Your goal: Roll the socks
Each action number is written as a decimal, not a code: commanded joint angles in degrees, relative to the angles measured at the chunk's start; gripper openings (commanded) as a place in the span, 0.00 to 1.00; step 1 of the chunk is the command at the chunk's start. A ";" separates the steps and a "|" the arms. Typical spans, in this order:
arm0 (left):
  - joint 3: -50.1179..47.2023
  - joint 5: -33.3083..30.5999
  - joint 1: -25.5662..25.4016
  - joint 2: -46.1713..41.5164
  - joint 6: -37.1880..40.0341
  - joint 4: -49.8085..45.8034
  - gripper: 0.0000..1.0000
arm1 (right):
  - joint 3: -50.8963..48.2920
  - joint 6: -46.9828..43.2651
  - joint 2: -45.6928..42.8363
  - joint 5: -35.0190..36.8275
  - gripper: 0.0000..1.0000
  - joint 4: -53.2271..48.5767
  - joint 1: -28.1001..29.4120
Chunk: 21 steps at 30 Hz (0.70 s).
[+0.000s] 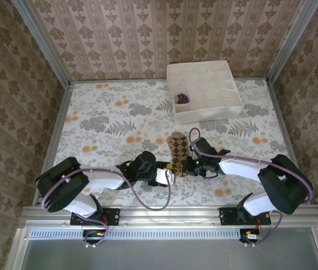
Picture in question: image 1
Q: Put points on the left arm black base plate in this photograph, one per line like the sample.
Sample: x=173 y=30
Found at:
x=113 y=216

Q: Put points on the beige green brown argyle sock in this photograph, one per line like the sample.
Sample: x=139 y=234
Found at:
x=179 y=149

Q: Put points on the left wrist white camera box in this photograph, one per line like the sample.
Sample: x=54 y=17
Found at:
x=165 y=175

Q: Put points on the dark purple socks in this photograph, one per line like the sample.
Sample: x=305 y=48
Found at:
x=181 y=98

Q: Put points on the grey metal sheet panel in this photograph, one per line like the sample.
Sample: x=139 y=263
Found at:
x=170 y=256

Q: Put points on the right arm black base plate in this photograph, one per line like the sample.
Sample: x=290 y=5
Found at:
x=226 y=216

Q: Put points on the white fabric divided organizer box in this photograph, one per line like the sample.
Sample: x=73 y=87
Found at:
x=212 y=90

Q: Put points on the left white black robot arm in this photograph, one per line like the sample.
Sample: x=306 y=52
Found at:
x=105 y=178

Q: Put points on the aluminium extrusion beam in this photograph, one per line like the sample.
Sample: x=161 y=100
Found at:
x=170 y=215

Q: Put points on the aluminium table side rail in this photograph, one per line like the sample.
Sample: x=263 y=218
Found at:
x=60 y=112
x=287 y=140

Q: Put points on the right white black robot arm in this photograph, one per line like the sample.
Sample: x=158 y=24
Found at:
x=237 y=167

